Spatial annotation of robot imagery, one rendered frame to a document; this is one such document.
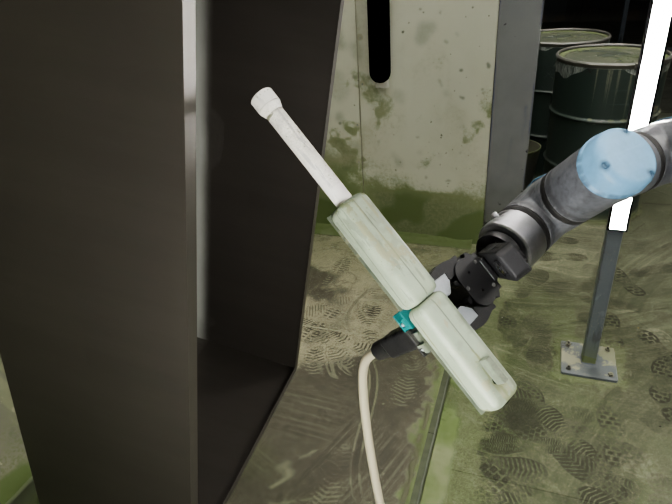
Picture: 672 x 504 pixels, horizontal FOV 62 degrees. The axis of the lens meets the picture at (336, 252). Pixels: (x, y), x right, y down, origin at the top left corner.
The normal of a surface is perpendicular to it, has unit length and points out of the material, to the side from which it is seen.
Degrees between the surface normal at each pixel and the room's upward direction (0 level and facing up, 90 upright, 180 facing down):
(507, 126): 90
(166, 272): 90
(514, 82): 90
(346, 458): 0
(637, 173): 44
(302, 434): 0
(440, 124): 90
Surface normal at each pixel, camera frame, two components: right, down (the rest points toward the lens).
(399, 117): -0.33, 0.48
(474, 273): 0.34, -0.32
